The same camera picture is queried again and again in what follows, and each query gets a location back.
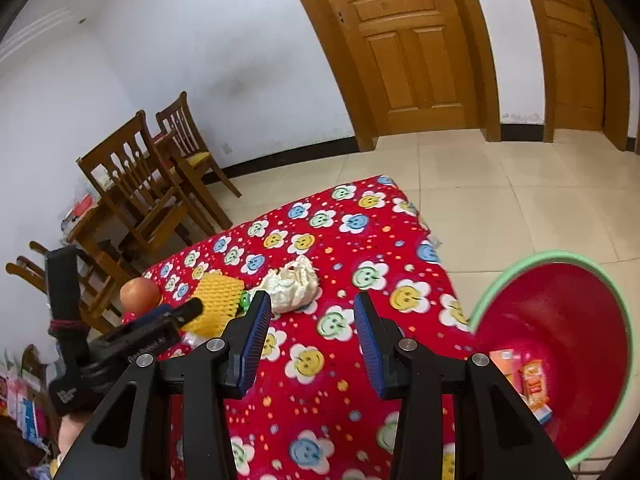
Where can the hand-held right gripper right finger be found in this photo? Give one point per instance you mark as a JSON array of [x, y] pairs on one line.
[[372, 357]]

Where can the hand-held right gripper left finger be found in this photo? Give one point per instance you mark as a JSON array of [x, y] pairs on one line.
[[252, 352]]

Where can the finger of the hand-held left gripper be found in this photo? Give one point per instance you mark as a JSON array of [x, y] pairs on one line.
[[152, 315], [187, 312]]

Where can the yellow foam fruit net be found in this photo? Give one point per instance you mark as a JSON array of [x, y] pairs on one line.
[[215, 300]]

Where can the white tissue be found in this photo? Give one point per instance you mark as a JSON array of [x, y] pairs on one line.
[[290, 285]]

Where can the orange cardboard box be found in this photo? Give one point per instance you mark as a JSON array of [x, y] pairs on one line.
[[505, 370]]

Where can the orange snack packet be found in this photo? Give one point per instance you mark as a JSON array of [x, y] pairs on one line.
[[535, 385]]

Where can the white paper box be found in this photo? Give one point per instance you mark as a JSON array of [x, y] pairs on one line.
[[542, 414]]

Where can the red bin with green rim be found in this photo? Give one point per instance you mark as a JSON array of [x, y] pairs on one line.
[[560, 310]]

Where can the person's left forearm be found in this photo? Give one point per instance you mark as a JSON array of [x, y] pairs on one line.
[[72, 435]]

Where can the red apple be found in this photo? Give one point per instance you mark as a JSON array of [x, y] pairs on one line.
[[140, 296]]

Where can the clear plastic bag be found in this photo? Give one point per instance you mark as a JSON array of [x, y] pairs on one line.
[[192, 341]]

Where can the small green wrapper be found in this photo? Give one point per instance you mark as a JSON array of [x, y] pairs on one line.
[[244, 300]]

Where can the dark wooden side chair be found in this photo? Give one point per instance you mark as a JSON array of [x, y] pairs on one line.
[[95, 295]]

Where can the red flower print tablecloth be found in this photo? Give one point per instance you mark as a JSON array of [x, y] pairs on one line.
[[320, 320]]

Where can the pile of colourful packets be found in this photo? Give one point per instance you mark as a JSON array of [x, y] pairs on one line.
[[25, 405]]

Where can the wooden dining table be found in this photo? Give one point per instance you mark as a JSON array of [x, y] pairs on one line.
[[92, 232]]

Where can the tall wooden slat-back chair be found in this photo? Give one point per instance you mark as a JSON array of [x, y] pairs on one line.
[[135, 190]]

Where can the red flat packet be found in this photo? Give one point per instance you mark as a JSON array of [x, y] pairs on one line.
[[82, 205]]

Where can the wooden chair with yellow cushion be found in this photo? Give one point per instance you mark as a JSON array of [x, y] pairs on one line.
[[192, 155]]

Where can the wide wooden panel door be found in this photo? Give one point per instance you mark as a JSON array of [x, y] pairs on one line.
[[400, 45]]

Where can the narrow wooden panel door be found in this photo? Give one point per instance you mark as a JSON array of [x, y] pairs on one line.
[[570, 45]]

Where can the wall socket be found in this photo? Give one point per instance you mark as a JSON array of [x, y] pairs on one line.
[[226, 149]]

